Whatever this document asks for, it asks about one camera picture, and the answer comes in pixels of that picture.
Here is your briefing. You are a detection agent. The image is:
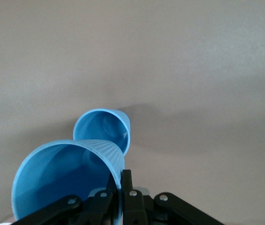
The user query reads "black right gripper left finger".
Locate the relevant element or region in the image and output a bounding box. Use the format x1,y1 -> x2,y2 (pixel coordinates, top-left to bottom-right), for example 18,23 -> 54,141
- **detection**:
10,177 -> 120,225

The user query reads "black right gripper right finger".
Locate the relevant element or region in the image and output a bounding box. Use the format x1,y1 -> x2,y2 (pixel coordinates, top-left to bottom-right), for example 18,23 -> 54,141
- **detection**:
121,169 -> 225,225

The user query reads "blue ribbed plastic cup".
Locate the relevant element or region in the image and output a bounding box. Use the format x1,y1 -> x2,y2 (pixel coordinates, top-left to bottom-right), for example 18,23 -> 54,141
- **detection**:
11,138 -> 126,225
73,108 -> 131,156

